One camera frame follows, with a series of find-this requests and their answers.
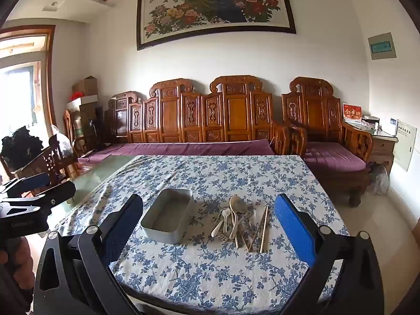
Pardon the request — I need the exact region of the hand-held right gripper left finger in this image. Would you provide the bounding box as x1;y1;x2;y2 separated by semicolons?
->
34;193;144;315

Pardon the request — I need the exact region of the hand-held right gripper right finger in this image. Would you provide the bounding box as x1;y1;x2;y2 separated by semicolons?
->
274;193;384;315

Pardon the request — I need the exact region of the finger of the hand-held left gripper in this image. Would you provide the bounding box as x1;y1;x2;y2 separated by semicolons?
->
31;180;77;215
3;171;50;195

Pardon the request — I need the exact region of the rectangular metal tray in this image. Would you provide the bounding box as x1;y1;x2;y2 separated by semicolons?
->
140;188;194;245

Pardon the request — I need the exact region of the large white soup spoon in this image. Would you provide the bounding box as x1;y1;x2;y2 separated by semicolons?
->
229;195;243;240

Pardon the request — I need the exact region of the person's left hand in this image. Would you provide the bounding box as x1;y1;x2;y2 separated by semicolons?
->
16;240;35;283

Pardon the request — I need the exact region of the dark carved wooden chair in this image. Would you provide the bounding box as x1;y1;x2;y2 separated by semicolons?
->
10;134;79;191

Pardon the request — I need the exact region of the black cloth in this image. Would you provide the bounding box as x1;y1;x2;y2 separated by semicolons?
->
1;126;43;171

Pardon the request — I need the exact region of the white plastic bag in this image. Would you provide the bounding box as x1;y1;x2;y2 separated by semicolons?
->
49;131;74;158

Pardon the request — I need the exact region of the light wooden chair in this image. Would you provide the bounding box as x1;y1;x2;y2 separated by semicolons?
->
62;109;87;158

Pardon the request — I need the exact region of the purple armchair cushion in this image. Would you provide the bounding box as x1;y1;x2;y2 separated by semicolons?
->
305;141;367;173

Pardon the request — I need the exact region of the dark cabinet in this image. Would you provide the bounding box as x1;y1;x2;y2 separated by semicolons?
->
79;103;106;151

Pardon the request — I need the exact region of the blue floral tablecloth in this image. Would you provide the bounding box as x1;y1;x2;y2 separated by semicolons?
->
52;154;350;315

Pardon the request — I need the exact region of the purple sofa cushion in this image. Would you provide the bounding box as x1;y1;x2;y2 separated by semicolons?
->
77;139;276;171

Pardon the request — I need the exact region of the clear plastic bag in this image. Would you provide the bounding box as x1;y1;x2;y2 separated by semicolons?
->
366;162;391;197

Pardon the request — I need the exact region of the brown cardboard box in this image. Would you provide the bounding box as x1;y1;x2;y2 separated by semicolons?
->
72;76;98;97

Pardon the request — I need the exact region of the carved wooden armchair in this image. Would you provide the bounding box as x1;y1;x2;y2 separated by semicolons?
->
281;76;375;208

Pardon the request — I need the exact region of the wooden side table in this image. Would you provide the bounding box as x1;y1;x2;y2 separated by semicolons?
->
343;121;399;178

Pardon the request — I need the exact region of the carved wooden sofa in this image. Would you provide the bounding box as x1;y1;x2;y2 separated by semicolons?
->
107;75;291;156

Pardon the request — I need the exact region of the red gift box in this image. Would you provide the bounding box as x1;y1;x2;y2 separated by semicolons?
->
342;103;362;124

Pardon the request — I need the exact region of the framed peacock painting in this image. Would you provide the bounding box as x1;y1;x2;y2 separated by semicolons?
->
136;0;297;51

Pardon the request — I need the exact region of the wooden door frame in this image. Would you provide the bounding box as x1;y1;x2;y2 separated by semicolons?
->
0;24;58;132

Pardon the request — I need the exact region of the white wall box cover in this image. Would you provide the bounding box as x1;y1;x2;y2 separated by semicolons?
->
392;119;417;172

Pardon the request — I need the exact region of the grey wall panel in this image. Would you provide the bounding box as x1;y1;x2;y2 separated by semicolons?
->
367;32;396;60

